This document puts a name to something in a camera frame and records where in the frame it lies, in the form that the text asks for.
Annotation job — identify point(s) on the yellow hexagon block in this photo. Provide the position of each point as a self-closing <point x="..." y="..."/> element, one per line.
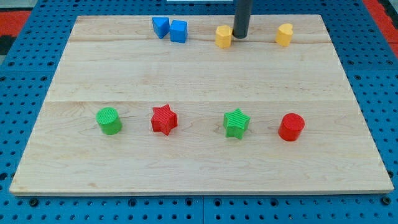
<point x="223" y="36"/>

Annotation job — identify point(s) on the blue triangle block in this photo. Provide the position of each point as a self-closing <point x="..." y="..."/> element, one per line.
<point x="161" y="26"/>

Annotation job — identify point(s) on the red star block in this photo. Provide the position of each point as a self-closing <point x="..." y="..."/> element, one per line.
<point x="163" y="119"/>

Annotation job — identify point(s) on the green star block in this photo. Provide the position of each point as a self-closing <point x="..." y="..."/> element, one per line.
<point x="235" y="123"/>

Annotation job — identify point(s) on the light wooden board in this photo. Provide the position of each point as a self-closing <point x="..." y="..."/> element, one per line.
<point x="119" y="62"/>

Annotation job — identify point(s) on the blue cube block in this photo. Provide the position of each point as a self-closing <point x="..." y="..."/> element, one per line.
<point x="178" y="31"/>

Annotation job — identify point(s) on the green cylinder block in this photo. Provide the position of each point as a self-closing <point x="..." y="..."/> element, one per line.
<point x="109" y="121"/>

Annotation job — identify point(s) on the red cylinder block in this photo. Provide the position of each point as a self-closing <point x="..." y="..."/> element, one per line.
<point x="291" y="126"/>

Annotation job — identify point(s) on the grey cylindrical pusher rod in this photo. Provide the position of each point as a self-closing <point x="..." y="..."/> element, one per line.
<point x="242" y="18"/>

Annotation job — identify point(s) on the yellow heart block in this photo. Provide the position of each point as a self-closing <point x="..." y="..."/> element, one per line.
<point x="284" y="34"/>

